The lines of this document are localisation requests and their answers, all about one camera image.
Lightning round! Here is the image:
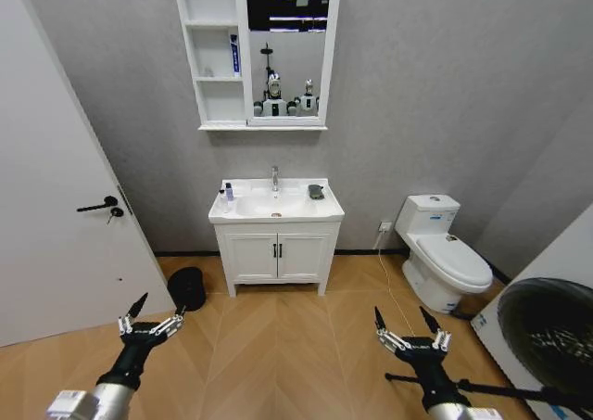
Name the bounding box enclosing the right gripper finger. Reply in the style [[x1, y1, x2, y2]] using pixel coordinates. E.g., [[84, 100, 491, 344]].
[[373, 305, 407, 354], [419, 305, 452, 351]]

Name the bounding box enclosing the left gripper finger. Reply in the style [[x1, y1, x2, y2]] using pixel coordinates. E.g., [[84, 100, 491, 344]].
[[117, 292, 149, 337], [154, 303, 187, 338]]

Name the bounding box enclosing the white vanity cabinet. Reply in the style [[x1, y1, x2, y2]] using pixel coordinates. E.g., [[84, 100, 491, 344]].
[[213, 222, 343, 298]]

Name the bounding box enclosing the white ceramic washbasin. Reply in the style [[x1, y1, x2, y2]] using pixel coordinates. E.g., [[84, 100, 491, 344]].
[[208, 177, 347, 227]]

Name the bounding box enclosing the cabinet mirror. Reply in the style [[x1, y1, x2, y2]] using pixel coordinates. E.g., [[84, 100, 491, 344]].
[[245, 0, 331, 119]]

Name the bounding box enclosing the black trash bin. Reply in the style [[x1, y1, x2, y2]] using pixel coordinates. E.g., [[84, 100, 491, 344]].
[[166, 266, 208, 312]]

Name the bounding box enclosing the white toilet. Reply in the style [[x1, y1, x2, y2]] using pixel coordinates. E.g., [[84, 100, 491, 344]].
[[398, 193, 495, 315]]

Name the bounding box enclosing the dark washing machine door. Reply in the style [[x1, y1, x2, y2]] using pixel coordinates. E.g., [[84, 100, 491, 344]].
[[497, 277, 593, 396]]

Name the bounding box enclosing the white washing machine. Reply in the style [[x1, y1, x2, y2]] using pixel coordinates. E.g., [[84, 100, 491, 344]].
[[469, 214, 593, 420]]

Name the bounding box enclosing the white door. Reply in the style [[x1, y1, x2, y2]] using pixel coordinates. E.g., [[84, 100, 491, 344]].
[[0, 0, 178, 349]]

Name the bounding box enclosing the blue white toothpaste tube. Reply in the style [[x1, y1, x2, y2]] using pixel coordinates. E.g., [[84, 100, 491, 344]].
[[228, 32, 243, 78]]

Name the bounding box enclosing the white power cable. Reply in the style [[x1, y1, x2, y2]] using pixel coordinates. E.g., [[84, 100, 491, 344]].
[[376, 229, 414, 336]]

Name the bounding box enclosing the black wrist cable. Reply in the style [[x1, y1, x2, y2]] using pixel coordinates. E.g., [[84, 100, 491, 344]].
[[384, 372, 593, 412]]

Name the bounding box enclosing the white wall cabinet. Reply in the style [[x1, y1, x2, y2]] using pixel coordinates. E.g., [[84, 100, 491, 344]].
[[170, 0, 345, 133]]

